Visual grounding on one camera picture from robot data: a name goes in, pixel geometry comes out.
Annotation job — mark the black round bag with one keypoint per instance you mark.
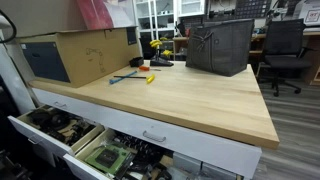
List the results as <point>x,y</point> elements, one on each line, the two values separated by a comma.
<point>50,120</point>

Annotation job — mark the dark grey tote bag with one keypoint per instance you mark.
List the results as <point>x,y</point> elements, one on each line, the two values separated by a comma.
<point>220,46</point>

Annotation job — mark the green packaged circuit board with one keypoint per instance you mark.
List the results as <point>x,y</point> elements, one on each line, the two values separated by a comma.
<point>110,158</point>

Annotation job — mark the black tool stand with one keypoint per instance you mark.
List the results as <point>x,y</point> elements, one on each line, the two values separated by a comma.
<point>161,62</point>

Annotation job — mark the white shelving unit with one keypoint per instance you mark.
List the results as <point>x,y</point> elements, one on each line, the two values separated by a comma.
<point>154,15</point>

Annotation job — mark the white partition panel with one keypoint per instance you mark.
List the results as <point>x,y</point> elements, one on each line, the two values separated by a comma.
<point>16,76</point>

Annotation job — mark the white box with red logo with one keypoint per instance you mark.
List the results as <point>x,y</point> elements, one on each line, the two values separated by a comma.
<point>311,15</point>

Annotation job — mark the cardboard box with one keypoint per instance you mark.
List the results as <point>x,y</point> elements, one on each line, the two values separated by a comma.
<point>83,56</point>

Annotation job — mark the white workbench with wooden top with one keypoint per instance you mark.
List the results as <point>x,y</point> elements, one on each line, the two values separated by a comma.
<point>186,96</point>

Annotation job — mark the black office chair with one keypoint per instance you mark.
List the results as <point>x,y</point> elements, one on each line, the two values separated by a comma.
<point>283,43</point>

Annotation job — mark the blue hand tool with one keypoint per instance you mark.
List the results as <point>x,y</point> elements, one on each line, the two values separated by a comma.
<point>121,78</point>

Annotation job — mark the small black box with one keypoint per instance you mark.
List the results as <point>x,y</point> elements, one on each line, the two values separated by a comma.
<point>136,62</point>

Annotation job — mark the grey flat box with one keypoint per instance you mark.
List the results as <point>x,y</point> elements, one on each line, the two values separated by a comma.
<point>186,165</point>
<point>216,171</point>

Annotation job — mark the small wooden side table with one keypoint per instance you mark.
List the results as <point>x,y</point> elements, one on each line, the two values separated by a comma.
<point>180,39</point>

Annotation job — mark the dark pegboard panel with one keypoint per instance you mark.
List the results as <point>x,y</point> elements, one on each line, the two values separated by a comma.
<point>253,8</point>

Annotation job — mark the white wall cabinet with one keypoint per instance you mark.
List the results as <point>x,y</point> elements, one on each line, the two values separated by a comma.
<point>191,8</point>

